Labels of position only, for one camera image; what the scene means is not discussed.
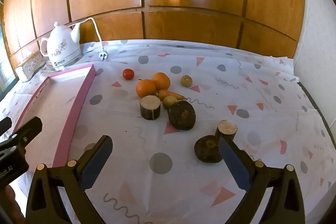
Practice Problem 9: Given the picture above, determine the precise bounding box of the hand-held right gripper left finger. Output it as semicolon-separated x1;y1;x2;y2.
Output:
25;135;114;224

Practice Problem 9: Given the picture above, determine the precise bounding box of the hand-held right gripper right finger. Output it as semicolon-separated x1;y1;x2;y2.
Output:
218;136;306;224

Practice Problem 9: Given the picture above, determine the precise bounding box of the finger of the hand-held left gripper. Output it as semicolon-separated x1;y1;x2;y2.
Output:
0;116;43;159
0;117;12;137

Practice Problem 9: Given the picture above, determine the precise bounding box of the small dark brown round fruit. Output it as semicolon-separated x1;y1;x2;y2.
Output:
194;135;223;164

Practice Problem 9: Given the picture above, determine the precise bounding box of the narrow short wooden log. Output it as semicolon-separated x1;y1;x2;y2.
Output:
215;120;238;142

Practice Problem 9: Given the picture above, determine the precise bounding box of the pink shallow tray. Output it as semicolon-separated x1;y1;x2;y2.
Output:
13;64;96;168

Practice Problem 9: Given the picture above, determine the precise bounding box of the large dark brown round fruit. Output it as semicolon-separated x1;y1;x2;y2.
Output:
167;100;196;131

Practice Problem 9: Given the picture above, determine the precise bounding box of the small yellowish round fruit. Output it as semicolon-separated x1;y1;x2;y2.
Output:
180;75;193;88
163;95;178;110

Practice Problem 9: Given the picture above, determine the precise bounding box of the orange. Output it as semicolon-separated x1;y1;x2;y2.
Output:
136;79;157;98
152;72;171;90

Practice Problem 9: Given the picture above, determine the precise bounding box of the carrot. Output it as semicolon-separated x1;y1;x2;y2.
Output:
156;89;187;101

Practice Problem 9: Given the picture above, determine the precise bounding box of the red tomato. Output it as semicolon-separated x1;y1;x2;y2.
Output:
122;68;135;80

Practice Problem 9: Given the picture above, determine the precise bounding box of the person's left forearm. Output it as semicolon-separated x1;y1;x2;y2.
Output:
0;183;24;224

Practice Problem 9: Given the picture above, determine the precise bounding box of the white patterned tablecloth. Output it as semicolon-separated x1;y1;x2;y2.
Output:
0;40;331;224

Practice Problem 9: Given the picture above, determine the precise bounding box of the clear patterned tissue box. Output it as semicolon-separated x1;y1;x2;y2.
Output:
15;52;46;83

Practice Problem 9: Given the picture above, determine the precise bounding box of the white ceramic electric kettle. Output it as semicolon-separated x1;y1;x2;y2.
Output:
40;21;82;69

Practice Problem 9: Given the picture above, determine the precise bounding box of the white power cord with plug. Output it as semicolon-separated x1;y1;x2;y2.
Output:
73;17;109;62

